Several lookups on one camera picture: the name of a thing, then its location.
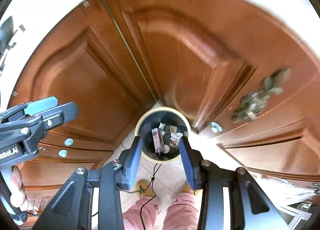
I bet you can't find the pink milk carton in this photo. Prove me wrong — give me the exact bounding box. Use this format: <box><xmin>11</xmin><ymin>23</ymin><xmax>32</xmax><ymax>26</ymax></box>
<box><xmin>151</xmin><ymin>128</ymin><xmax>164</xmax><ymax>154</ymax></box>

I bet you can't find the cream round trash bin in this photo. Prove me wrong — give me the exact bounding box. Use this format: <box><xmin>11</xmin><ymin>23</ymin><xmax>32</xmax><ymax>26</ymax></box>
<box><xmin>135</xmin><ymin>107</ymin><xmax>191</xmax><ymax>164</ymax></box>

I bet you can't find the left hand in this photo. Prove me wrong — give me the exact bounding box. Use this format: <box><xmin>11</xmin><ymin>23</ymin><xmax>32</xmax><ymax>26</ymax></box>
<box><xmin>10</xmin><ymin>166</ymin><xmax>29</xmax><ymax>212</ymax></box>

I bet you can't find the pale blue drawer knob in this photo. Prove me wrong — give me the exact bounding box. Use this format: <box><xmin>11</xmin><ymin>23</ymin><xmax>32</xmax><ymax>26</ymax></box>
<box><xmin>64</xmin><ymin>138</ymin><xmax>74</xmax><ymax>146</ymax></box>

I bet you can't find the right yellow slipper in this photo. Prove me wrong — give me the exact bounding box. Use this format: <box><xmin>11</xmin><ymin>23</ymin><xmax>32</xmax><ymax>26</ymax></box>
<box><xmin>181</xmin><ymin>182</ymin><xmax>202</xmax><ymax>196</ymax></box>

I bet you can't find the yellow slipper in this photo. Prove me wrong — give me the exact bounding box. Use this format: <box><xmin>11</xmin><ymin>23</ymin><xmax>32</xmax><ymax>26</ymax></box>
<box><xmin>181</xmin><ymin>182</ymin><xmax>202</xmax><ymax>196</ymax></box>
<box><xmin>136</xmin><ymin>180</ymin><xmax>154</xmax><ymax>198</ymax></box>

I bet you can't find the left yellow slipper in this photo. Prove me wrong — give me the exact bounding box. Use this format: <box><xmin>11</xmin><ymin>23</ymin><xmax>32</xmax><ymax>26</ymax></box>
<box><xmin>136</xmin><ymin>180</ymin><xmax>154</xmax><ymax>198</ymax></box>

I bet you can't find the pale blue cabinet knob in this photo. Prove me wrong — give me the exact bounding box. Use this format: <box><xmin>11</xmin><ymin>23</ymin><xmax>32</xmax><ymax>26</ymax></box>
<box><xmin>210</xmin><ymin>122</ymin><xmax>223</xmax><ymax>134</ymax></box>

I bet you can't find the right pink trouser leg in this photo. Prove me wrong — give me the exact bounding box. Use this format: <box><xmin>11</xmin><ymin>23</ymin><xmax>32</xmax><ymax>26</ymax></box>
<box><xmin>162</xmin><ymin>193</ymin><xmax>199</xmax><ymax>229</ymax></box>

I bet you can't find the pink trouser leg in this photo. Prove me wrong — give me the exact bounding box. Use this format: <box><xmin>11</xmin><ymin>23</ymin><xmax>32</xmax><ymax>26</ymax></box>
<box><xmin>162</xmin><ymin>193</ymin><xmax>199</xmax><ymax>229</ymax></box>
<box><xmin>122</xmin><ymin>196</ymin><xmax>160</xmax><ymax>229</ymax></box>

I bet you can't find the left pink trouser leg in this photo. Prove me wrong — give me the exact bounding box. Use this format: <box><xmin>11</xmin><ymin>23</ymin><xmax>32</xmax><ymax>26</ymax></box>
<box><xmin>122</xmin><ymin>196</ymin><xmax>160</xmax><ymax>229</ymax></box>

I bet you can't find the left wooden cabinet door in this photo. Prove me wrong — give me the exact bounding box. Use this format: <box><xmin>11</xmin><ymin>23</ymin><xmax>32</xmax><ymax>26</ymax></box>
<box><xmin>9</xmin><ymin>0</ymin><xmax>155</xmax><ymax>150</ymax></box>

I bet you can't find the wooden cabinet door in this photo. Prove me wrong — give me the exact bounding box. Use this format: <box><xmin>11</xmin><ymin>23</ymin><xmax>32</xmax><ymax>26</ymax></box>
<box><xmin>104</xmin><ymin>0</ymin><xmax>319</xmax><ymax>132</ymax></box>
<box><xmin>9</xmin><ymin>0</ymin><xmax>155</xmax><ymax>150</ymax></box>

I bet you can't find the right wooden cabinet door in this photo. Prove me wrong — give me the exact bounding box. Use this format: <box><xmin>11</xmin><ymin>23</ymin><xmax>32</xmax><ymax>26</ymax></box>
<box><xmin>104</xmin><ymin>0</ymin><xmax>319</xmax><ymax>132</ymax></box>

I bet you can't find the black cable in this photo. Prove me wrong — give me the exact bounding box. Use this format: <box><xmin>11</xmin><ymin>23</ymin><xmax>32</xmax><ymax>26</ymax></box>
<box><xmin>120</xmin><ymin>163</ymin><xmax>163</xmax><ymax>230</ymax></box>

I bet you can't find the ornate metal door handle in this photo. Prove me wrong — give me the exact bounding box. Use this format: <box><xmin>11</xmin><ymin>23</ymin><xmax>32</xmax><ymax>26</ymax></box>
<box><xmin>232</xmin><ymin>68</ymin><xmax>291</xmax><ymax>123</ymax></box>

